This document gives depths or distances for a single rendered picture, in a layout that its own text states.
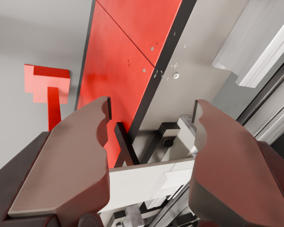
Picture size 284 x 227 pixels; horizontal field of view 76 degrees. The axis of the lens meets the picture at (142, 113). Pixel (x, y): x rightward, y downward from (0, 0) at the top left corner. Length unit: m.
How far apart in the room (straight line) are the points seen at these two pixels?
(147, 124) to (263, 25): 0.33
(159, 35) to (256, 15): 0.20
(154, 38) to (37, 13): 0.85
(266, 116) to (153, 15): 0.46
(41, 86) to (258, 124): 1.13
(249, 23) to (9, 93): 1.35
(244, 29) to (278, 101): 0.29
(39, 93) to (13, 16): 0.42
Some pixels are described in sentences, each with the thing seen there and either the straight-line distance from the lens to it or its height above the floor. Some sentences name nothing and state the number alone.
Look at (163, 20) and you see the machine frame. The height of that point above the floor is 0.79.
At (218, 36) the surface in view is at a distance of 0.46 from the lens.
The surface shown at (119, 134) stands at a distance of 0.58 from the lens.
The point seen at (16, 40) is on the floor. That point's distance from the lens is 1.29.
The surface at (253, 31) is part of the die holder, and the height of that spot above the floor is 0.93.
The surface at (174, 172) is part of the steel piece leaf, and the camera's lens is 0.50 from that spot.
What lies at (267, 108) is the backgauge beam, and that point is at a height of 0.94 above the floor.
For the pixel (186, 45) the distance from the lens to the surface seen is 0.42.
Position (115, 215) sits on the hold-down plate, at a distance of 0.96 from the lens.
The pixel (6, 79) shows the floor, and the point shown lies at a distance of 1.41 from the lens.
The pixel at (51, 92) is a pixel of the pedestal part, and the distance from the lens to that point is 1.22.
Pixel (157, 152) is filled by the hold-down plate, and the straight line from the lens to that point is 0.58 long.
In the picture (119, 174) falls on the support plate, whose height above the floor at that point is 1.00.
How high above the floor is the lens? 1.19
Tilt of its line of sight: 42 degrees down
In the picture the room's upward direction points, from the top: 151 degrees clockwise
